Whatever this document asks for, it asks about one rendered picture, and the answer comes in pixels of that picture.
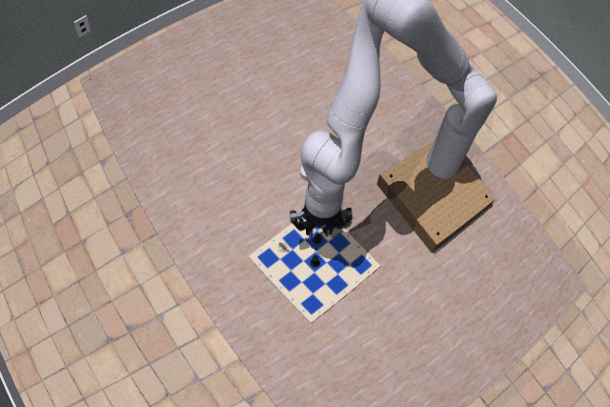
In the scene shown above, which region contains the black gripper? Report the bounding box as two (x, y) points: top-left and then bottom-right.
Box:
(290, 205), (353, 237)

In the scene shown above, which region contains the blue and cream chessboard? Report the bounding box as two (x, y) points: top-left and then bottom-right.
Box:
(249, 224), (380, 323)

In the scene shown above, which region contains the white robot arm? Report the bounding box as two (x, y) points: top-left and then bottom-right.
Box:
(300, 0), (498, 218)

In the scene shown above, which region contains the white knight chess piece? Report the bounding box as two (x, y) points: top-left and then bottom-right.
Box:
(277, 239), (288, 253)

